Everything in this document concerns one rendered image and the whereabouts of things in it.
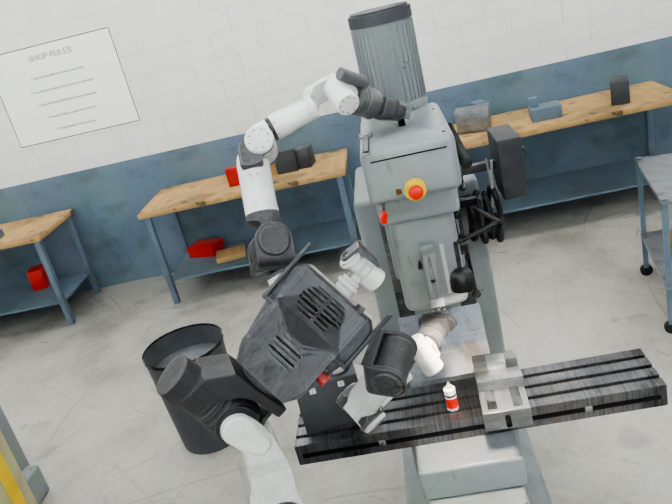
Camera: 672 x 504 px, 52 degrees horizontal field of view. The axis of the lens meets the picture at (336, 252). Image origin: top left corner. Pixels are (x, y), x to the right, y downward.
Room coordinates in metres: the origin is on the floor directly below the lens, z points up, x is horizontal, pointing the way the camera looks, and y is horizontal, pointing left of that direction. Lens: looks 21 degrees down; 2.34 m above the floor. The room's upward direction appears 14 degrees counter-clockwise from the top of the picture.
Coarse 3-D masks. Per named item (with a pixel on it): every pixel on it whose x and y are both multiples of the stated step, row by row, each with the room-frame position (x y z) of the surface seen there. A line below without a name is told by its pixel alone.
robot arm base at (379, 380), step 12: (384, 336) 1.58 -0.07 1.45; (396, 336) 1.56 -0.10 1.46; (408, 336) 1.56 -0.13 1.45; (372, 348) 1.53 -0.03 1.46; (372, 360) 1.49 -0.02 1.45; (372, 372) 1.47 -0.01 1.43; (384, 372) 1.45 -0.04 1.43; (396, 372) 1.45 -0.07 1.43; (372, 384) 1.47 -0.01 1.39; (384, 384) 1.46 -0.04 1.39; (396, 384) 1.44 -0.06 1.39; (396, 396) 1.46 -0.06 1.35
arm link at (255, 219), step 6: (264, 210) 1.71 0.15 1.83; (270, 210) 1.72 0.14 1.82; (276, 210) 1.73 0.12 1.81; (246, 216) 1.73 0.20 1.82; (252, 216) 1.71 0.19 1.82; (258, 216) 1.70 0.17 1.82; (264, 216) 1.71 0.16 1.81; (270, 216) 1.71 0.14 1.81; (276, 216) 1.72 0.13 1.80; (252, 222) 1.72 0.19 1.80; (258, 222) 1.71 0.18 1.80; (264, 222) 1.70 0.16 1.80; (258, 228) 1.74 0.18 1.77; (252, 246) 1.68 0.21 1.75; (252, 252) 1.69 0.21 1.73; (252, 258) 1.71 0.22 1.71
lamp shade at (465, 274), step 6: (456, 270) 1.77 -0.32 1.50; (462, 270) 1.76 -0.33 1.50; (468, 270) 1.76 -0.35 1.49; (450, 276) 1.77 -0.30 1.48; (456, 276) 1.75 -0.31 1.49; (462, 276) 1.74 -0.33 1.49; (468, 276) 1.74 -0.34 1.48; (450, 282) 1.77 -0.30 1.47; (456, 282) 1.74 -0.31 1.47; (462, 282) 1.74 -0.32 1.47; (468, 282) 1.74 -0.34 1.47; (474, 282) 1.75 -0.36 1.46; (456, 288) 1.74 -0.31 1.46; (462, 288) 1.74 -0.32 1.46; (468, 288) 1.74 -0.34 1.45; (474, 288) 1.75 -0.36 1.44
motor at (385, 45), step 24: (360, 24) 2.19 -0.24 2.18; (384, 24) 2.16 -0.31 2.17; (408, 24) 2.20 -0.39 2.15; (360, 48) 2.21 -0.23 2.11; (384, 48) 2.16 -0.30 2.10; (408, 48) 2.18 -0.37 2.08; (360, 72) 2.25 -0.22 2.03; (384, 72) 2.17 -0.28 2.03; (408, 72) 2.17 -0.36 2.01; (384, 96) 2.17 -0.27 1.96; (408, 96) 2.17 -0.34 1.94
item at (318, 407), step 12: (336, 372) 2.05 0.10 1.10; (348, 372) 2.05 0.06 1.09; (336, 384) 2.03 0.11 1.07; (348, 384) 2.03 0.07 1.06; (312, 396) 2.02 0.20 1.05; (324, 396) 2.02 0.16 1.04; (336, 396) 2.03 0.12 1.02; (300, 408) 2.02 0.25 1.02; (312, 408) 2.02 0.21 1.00; (324, 408) 2.02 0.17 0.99; (336, 408) 2.03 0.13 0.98; (312, 420) 2.02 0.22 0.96; (324, 420) 2.02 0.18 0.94; (336, 420) 2.03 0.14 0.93; (348, 420) 2.03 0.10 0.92; (312, 432) 2.02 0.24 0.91
